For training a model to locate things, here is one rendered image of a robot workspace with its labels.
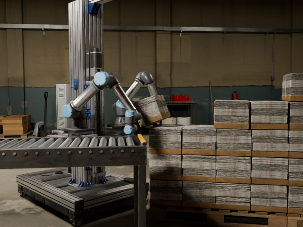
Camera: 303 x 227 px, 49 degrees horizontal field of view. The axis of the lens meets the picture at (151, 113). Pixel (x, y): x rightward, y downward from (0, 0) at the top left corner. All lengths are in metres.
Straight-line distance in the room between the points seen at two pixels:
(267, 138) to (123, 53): 7.06
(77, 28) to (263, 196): 2.26
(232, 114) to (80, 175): 1.59
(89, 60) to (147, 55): 6.28
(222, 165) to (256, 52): 7.68
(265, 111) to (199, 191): 0.88
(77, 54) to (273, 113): 1.87
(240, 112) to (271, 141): 0.34
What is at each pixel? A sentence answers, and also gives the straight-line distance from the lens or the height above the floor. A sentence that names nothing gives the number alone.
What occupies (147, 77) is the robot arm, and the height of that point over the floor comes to 1.29.
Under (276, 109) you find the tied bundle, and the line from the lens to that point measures 2.91.
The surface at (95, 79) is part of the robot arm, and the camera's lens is 2.77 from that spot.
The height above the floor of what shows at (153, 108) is 1.00.
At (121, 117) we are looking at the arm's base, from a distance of 3.32.
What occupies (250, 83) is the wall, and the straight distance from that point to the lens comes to 10.25.
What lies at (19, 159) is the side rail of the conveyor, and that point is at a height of 0.74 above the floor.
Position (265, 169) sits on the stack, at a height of 0.50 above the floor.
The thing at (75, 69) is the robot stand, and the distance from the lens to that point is 3.39.
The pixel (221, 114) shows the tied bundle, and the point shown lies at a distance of 2.87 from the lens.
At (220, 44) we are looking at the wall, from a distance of 10.02.
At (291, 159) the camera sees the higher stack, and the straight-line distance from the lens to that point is 2.97.
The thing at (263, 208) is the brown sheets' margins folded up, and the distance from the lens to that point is 3.04.
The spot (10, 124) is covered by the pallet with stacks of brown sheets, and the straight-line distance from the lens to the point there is 8.76.
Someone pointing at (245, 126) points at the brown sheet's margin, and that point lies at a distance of 2.88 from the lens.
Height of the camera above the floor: 1.14
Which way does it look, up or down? 4 degrees down
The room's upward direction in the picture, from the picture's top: straight up
